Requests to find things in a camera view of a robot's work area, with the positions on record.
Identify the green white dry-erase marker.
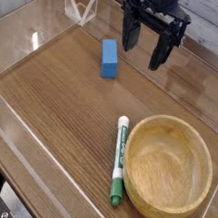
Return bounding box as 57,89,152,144
109,115,129,207

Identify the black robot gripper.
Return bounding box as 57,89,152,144
122,0,192,71

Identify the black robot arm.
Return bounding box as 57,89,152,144
122,0,192,71

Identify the clear acrylic corner bracket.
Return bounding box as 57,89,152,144
64,0,98,26

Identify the clear acrylic tray wall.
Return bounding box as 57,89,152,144
0,0,218,218

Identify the blue rectangular block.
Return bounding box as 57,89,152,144
101,39,118,78

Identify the brown wooden bowl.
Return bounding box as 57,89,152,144
123,114,213,218

